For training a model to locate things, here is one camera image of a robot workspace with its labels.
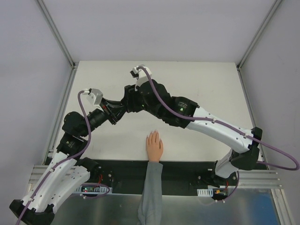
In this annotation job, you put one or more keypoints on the mannequin hand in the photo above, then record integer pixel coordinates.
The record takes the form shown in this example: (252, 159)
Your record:
(154, 147)

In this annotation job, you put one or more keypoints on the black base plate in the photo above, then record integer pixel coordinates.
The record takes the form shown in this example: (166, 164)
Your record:
(166, 178)

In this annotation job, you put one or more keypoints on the grey sleeved forearm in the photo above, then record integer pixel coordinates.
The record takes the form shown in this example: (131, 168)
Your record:
(150, 206)

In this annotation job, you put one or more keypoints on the right aluminium frame post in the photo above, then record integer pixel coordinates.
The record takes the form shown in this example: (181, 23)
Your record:
(263, 26)

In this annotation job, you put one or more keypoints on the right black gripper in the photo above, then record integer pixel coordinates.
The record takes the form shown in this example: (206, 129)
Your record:
(127, 99)

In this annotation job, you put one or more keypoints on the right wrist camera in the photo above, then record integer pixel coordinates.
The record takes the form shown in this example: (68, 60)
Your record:
(140, 74)

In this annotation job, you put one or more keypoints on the left white cable duct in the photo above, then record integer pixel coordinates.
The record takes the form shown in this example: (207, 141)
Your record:
(93, 190)

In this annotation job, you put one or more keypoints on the white cable duct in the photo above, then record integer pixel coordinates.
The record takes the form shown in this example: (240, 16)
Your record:
(93, 190)
(212, 191)

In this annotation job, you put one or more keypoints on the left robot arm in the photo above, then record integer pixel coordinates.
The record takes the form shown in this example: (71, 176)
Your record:
(67, 171)

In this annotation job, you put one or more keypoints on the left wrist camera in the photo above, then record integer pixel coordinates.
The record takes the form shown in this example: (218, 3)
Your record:
(94, 96)

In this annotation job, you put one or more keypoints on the aluminium frame post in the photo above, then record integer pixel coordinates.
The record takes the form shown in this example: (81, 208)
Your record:
(55, 32)
(263, 26)

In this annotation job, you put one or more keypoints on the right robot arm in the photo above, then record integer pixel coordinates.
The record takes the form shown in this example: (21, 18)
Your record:
(185, 113)

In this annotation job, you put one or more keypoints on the left aluminium frame post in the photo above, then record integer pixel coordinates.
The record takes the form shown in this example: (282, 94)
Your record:
(55, 32)

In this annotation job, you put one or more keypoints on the right white cable duct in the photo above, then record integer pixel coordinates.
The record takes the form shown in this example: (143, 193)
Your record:
(212, 191)

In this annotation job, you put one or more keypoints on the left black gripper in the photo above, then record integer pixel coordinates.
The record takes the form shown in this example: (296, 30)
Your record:
(108, 113)

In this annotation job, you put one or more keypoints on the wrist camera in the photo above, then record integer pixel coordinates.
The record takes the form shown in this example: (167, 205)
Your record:
(140, 74)
(94, 96)

